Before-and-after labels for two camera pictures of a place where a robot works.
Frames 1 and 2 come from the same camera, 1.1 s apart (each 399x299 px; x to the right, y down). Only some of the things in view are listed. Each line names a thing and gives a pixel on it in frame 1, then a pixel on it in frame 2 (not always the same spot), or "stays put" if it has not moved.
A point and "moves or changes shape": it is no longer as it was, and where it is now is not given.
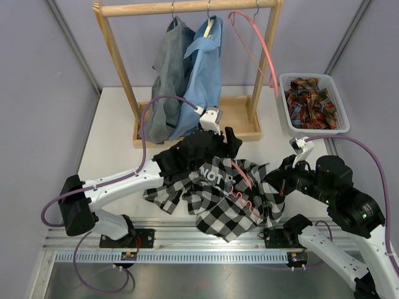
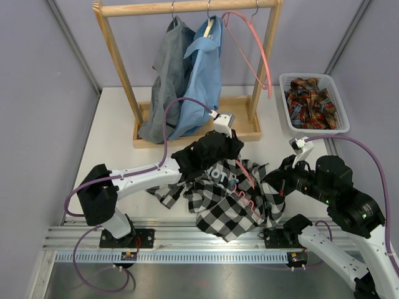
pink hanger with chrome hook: (234, 194) moves or changes shape
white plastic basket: (326, 83) stays put
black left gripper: (230, 149) stays put
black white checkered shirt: (227, 195) stays put
